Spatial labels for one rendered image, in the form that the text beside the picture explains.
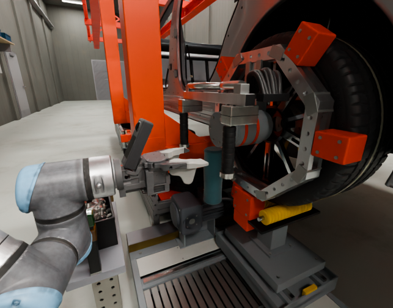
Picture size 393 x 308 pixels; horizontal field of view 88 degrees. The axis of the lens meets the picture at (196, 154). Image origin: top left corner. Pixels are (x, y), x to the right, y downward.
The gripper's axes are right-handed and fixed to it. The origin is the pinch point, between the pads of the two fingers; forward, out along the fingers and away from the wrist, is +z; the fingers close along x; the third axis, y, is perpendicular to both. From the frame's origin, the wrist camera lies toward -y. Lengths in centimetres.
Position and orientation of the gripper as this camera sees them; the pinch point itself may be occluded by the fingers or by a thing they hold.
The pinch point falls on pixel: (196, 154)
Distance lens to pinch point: 53.0
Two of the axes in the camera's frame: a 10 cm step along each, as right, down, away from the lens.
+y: 0.0, 9.5, 3.1
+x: 4.2, 2.8, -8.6
